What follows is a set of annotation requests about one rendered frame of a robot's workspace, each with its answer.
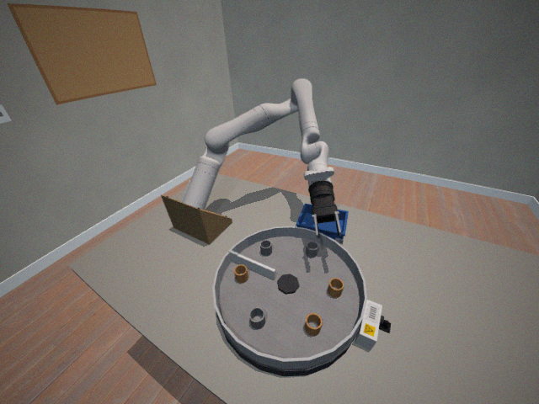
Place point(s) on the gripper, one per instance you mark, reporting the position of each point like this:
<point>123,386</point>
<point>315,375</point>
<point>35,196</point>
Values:
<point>322,197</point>

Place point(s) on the bronze bushing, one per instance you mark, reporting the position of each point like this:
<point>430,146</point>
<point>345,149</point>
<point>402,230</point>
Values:
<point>335,293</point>
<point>241,277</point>
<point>312,317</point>

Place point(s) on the grey steel bushing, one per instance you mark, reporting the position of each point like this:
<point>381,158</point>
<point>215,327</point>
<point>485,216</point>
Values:
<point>312,249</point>
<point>257,311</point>
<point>266,247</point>

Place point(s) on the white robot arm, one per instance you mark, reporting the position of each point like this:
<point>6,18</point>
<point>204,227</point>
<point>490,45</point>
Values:
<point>217,139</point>

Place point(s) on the blue crate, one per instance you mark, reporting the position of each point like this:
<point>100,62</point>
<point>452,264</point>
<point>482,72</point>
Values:
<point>329,228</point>

